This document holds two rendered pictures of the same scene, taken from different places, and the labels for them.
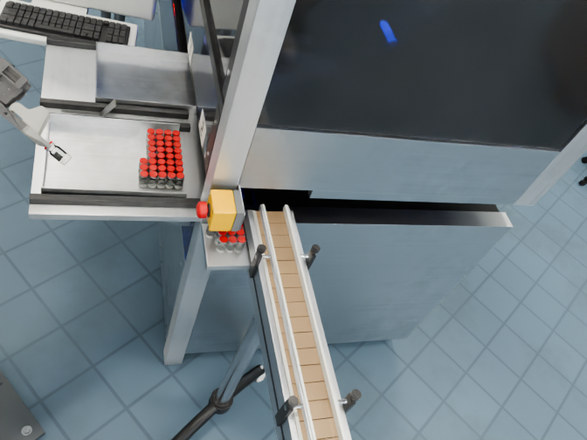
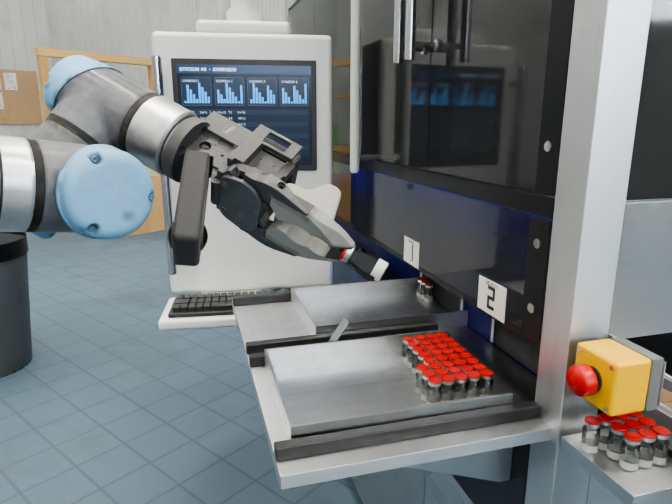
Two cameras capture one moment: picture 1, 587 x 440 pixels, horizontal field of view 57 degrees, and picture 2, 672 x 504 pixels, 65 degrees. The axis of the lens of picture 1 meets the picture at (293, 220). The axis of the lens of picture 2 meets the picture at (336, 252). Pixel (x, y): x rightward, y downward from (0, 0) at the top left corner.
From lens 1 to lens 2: 74 cm
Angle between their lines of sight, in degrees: 36
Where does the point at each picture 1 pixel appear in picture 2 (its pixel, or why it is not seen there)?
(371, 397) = not seen: outside the picture
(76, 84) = (282, 328)
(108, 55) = (307, 301)
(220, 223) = (628, 391)
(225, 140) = (585, 238)
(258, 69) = (622, 83)
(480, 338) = not seen: outside the picture
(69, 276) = not seen: outside the picture
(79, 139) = (312, 374)
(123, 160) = (386, 384)
